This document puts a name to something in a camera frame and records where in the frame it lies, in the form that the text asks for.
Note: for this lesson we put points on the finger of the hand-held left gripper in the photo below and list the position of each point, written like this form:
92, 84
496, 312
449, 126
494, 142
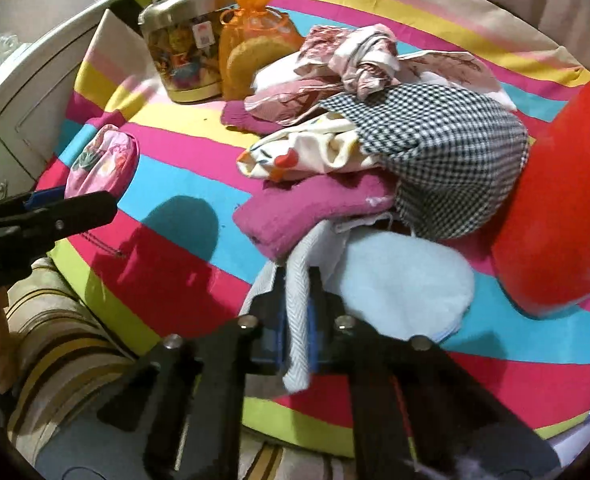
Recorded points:
42, 199
75, 212

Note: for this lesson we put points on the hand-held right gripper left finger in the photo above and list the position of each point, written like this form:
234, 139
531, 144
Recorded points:
270, 332

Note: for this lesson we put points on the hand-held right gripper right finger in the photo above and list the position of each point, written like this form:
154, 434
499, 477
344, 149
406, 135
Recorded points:
316, 330

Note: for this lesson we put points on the pale blue woven cloth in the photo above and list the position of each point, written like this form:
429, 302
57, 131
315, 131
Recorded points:
297, 310

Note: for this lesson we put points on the pink floral pouch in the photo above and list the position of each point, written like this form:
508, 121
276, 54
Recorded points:
102, 160

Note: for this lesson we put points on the white cabinet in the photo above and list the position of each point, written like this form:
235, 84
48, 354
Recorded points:
30, 105

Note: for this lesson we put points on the light blue fleece cloth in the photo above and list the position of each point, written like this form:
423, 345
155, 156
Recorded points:
405, 285

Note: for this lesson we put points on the person's striped clothing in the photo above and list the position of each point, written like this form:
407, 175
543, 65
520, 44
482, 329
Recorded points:
60, 340

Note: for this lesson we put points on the striped tablecloth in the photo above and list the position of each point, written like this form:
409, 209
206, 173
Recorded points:
185, 175

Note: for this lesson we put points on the magenta towel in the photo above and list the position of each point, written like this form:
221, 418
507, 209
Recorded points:
295, 215

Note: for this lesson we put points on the cream printed cloth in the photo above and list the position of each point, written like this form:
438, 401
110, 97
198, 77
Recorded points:
305, 150

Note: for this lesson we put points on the glass jar with metal lid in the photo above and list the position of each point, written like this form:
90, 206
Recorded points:
185, 45

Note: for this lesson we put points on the black white checked cloth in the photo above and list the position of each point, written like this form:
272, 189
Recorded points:
450, 160

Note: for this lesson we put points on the orange mesh gift bag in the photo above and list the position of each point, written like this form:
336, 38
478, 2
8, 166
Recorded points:
255, 45

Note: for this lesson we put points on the pink floral cloth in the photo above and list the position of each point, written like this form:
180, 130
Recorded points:
345, 55

